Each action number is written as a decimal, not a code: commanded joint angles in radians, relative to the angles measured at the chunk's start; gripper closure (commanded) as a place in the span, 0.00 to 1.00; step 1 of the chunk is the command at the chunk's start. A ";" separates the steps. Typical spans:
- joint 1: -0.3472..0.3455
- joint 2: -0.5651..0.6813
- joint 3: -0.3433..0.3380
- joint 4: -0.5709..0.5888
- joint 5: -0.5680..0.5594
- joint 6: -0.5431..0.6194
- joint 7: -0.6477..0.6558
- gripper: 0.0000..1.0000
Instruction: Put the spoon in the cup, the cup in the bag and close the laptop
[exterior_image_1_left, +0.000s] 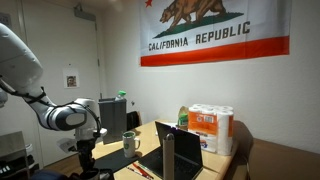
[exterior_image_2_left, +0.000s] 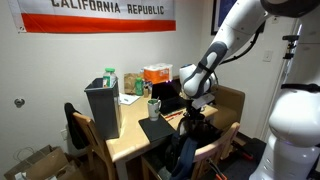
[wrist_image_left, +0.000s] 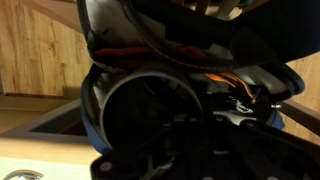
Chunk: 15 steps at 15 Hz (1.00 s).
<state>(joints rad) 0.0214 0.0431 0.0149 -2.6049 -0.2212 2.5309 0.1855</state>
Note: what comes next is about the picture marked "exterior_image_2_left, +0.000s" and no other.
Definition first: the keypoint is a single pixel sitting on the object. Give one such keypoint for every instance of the dark rectangular mat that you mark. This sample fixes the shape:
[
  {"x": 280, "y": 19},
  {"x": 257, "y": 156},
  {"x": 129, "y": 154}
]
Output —
[{"x": 156, "y": 128}]

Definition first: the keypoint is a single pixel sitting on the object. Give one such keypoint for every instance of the California Republic flag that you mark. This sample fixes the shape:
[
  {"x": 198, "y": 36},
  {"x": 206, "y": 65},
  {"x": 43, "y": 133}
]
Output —
[{"x": 100, "y": 23}]

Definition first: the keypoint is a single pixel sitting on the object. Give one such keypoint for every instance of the orange and black clamp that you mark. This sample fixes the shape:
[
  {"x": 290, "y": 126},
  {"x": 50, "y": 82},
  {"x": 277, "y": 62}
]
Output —
[
  {"x": 243, "y": 151},
  {"x": 216, "y": 170}
]

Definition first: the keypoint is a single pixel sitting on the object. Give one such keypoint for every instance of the black floor platform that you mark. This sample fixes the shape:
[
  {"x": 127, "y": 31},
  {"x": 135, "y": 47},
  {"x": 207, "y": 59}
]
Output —
[{"x": 240, "y": 166}]

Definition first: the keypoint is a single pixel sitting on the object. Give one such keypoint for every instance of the clear bottle with green cap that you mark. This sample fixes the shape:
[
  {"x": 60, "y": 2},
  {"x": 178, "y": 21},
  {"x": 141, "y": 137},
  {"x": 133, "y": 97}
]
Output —
[{"x": 109, "y": 80}]

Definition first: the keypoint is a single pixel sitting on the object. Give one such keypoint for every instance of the blue and grey backpack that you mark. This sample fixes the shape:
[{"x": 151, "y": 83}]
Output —
[{"x": 186, "y": 153}]

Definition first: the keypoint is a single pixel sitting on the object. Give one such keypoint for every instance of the black camera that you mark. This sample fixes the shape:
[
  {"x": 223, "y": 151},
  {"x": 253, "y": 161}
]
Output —
[{"x": 290, "y": 37}]

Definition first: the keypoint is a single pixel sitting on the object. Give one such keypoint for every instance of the red pen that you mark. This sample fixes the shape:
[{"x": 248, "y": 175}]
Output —
[
  {"x": 174, "y": 117},
  {"x": 173, "y": 114}
]

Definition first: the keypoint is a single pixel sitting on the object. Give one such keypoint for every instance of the large brown paper bag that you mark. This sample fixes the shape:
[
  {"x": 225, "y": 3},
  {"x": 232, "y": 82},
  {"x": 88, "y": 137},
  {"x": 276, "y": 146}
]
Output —
[{"x": 36, "y": 163}]

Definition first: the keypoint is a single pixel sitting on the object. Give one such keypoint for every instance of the framed blue poster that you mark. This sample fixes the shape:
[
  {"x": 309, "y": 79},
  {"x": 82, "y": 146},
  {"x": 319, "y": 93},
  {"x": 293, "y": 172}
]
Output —
[{"x": 221, "y": 13}]

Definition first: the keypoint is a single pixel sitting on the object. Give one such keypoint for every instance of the black camera stand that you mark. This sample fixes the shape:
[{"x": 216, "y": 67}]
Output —
[{"x": 290, "y": 50}]

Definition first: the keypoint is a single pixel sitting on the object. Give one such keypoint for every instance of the grey trash bin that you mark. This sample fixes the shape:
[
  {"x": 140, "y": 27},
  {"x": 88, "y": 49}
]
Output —
[{"x": 103, "y": 113}]

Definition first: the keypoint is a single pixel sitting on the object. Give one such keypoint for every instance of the black laptop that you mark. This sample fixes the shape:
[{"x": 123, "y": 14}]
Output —
[{"x": 170, "y": 103}]

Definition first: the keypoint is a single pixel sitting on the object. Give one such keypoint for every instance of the white wall switch plate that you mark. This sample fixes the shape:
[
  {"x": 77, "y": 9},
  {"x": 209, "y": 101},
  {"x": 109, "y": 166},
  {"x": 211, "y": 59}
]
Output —
[{"x": 267, "y": 55}]

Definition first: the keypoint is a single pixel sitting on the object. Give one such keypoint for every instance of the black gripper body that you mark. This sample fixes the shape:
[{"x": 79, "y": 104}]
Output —
[{"x": 195, "y": 115}]

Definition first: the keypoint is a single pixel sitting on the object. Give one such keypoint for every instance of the small green bottle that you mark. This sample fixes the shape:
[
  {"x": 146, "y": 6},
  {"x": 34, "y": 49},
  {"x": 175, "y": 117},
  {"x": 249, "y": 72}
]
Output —
[{"x": 138, "y": 87}]

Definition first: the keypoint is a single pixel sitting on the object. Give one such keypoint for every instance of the wooden chair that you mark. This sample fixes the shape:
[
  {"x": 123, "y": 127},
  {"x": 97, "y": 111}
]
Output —
[
  {"x": 213, "y": 146},
  {"x": 87, "y": 126}
]

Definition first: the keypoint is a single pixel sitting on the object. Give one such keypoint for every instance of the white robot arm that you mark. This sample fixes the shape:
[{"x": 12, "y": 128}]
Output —
[{"x": 293, "y": 120}]

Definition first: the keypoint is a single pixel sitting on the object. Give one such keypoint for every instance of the round metal door stop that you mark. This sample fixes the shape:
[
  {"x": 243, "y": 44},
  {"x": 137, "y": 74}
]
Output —
[{"x": 19, "y": 102}]

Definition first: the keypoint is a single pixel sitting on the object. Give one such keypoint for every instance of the white paper sheet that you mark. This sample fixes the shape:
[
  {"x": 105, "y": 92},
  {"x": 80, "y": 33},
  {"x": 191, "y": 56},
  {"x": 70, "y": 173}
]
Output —
[{"x": 130, "y": 99}]

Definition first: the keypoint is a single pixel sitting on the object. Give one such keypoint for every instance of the white wall outlet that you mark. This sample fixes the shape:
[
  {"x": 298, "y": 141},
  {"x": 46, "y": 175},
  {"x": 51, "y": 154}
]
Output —
[{"x": 64, "y": 134}]

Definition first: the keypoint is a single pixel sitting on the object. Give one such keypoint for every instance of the white and green mug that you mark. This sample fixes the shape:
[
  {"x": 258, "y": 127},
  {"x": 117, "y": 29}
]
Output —
[{"x": 153, "y": 111}]

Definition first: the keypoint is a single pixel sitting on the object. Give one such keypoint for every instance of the orange toilet paper pack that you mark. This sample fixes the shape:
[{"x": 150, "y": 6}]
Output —
[{"x": 158, "y": 75}]

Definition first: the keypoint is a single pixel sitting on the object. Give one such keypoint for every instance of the black jacket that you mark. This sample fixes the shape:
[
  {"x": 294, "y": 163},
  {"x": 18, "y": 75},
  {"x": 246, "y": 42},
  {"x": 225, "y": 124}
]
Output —
[{"x": 75, "y": 130}]

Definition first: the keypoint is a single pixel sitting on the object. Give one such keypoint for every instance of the small brown paper bag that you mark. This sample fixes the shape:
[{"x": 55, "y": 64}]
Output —
[{"x": 71, "y": 171}]

